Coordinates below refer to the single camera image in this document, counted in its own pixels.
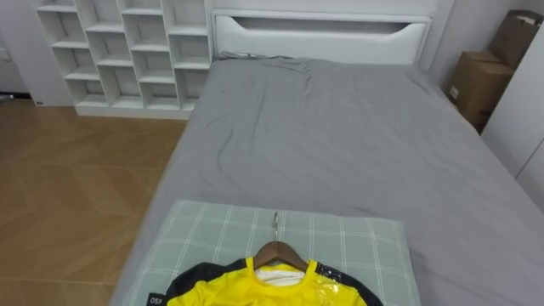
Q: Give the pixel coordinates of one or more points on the grey bed with white headboard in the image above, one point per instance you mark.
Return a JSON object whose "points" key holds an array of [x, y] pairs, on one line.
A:
{"points": [[331, 140]]}

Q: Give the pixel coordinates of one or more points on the wooden clothes hanger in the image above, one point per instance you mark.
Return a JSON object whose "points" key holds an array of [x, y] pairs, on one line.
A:
{"points": [[278, 251]]}

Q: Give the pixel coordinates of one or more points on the yellow and black shirt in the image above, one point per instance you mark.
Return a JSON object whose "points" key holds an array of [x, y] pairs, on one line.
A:
{"points": [[238, 289]]}

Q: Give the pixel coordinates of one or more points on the white cubby shelf unit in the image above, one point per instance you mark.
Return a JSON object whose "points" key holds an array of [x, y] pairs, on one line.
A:
{"points": [[127, 59]]}

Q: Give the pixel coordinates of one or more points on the white wardrobe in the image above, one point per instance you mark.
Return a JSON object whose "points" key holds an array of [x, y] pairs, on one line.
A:
{"points": [[520, 123]]}

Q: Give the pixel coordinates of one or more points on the tall brown cardboard box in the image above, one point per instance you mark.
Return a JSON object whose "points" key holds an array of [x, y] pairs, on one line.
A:
{"points": [[515, 36]]}

